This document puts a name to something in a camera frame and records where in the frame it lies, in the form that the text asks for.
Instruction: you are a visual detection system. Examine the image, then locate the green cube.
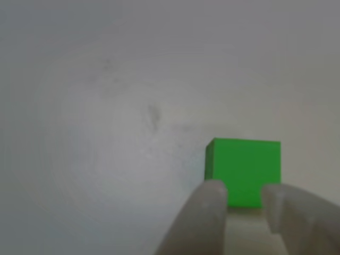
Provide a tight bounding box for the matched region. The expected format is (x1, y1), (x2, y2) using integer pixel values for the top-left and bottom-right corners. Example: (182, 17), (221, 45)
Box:
(203, 137), (282, 209)

